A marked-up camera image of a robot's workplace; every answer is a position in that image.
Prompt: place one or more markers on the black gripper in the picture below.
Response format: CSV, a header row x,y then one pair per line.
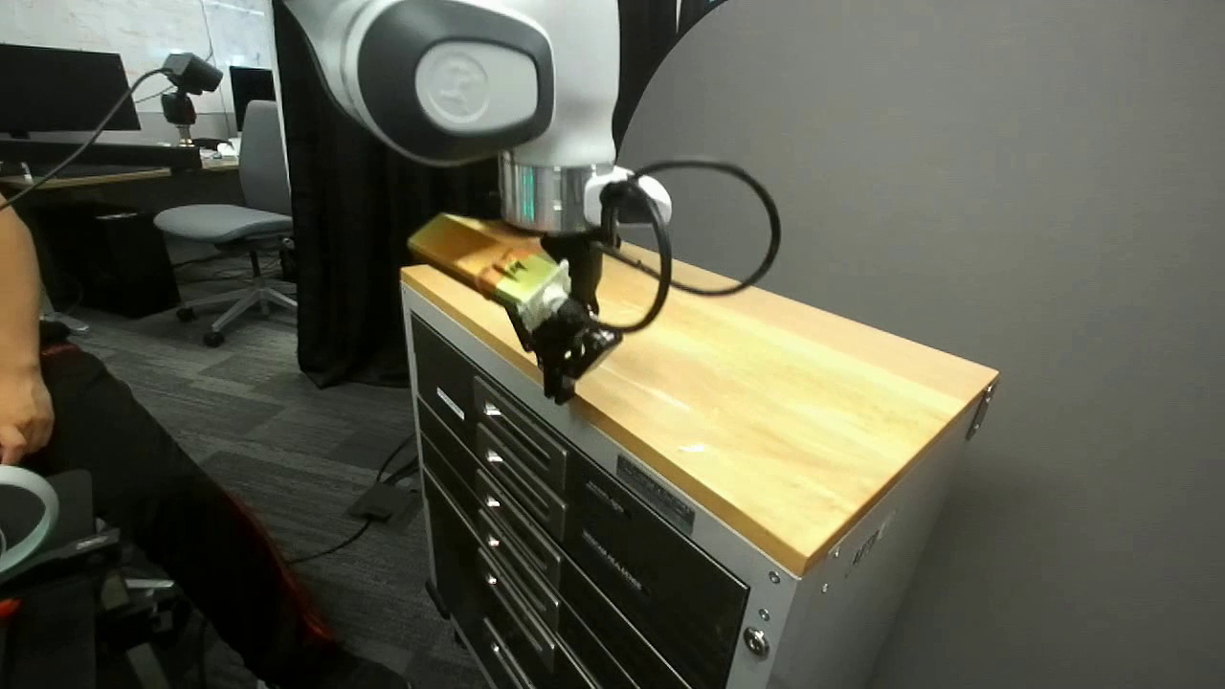
x,y
582,274

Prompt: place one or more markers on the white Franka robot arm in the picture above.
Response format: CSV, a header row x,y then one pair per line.
x,y
383,61

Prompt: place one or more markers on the person's bare forearm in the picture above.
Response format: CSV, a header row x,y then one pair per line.
x,y
14,294

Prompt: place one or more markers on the black cabinet drawer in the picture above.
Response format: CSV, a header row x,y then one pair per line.
x,y
663,587
522,434
447,375

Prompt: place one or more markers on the person's hand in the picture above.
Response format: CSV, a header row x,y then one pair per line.
x,y
23,416

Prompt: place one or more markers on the yellow green object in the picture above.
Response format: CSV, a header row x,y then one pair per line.
x,y
461,248

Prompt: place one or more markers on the grey tool cabinet wooden top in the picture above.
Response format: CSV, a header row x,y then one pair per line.
x,y
768,407

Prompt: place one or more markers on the black power strip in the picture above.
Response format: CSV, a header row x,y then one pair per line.
x,y
383,500

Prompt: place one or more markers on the silver cabinet lock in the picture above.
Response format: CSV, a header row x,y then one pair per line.
x,y
759,639

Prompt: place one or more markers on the grey office chair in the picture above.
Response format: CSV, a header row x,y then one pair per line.
x,y
232,225

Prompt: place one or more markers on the grey rounded backdrop panel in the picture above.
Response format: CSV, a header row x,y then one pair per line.
x,y
920,154

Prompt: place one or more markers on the person's black trouser leg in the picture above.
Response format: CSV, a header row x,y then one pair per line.
x,y
167,510

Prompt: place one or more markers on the dark office desk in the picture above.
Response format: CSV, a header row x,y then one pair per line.
x,y
88,241

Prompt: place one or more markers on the white ringed VR controller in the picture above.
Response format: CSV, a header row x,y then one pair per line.
x,y
48,510

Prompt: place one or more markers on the large black monitor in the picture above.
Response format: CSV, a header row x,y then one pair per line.
x,y
61,91

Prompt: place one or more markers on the black red seat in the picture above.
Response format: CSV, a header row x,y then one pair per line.
x,y
51,627

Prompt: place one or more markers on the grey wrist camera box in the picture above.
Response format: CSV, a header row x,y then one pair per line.
x,y
535,294

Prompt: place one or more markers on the black camera on stand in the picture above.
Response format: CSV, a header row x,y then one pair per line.
x,y
193,73

